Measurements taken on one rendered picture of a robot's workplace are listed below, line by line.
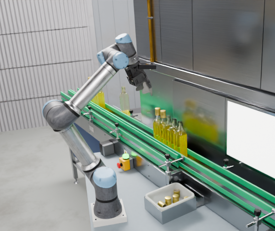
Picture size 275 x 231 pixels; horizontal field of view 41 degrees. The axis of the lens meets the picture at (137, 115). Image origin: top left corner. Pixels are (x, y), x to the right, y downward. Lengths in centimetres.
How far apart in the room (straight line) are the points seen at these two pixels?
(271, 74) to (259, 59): 9
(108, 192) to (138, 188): 39
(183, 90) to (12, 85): 349
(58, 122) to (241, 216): 97
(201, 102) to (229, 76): 27
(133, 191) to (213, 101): 71
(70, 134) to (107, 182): 30
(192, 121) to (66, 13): 326
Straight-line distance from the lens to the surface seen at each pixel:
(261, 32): 179
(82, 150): 195
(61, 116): 172
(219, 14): 197
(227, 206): 195
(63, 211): 353
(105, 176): 190
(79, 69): 528
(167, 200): 204
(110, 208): 197
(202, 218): 201
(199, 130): 222
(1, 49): 529
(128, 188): 227
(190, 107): 224
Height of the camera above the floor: 194
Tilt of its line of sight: 21 degrees down
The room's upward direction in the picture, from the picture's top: 4 degrees counter-clockwise
